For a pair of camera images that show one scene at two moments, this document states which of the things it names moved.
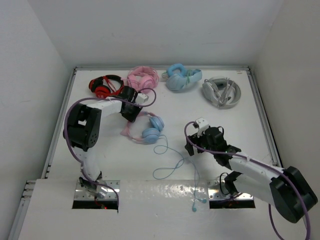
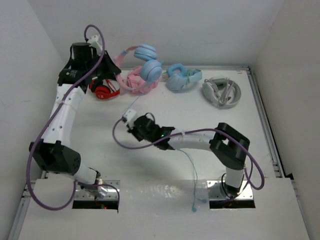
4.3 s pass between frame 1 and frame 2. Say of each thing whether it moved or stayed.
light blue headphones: stayed
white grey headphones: stayed
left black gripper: moved
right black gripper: moved
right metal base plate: stayed
